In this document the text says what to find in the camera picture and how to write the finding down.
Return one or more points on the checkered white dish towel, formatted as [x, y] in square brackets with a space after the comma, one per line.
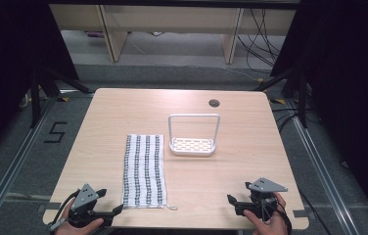
[143, 169]

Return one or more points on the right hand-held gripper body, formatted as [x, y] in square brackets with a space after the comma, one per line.
[263, 186]

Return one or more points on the person's left hand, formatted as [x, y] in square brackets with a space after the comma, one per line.
[74, 229]

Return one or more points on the black metal stand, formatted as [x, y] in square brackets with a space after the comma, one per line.
[36, 98]
[299, 94]

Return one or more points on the person's right hand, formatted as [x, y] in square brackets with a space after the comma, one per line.
[268, 226]

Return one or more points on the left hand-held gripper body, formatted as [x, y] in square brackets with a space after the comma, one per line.
[85, 196]

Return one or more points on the dark curtain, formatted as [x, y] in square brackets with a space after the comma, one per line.
[12, 52]
[348, 81]

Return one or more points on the metal floor rail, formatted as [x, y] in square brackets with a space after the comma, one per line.
[322, 176]
[12, 169]

